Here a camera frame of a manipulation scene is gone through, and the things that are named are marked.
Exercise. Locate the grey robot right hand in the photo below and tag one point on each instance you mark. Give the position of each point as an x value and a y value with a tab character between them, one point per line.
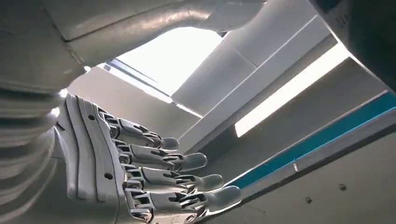
89	154

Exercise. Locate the bright ceiling light panel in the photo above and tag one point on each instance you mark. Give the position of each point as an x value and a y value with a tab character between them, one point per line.
170	58

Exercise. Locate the ribbed grey right arm sleeve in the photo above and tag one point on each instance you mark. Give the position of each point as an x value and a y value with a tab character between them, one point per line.
24	139

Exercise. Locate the dark angular housing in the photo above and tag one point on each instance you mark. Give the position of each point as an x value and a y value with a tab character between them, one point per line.
371	37

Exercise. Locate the teal striped beam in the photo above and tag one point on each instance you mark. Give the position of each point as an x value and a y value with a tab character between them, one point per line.
312	142

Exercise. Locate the small round bolt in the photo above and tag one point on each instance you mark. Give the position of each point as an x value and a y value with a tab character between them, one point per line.
308	200

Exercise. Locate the long ceiling light strip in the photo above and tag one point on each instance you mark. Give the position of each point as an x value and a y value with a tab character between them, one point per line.
290	89

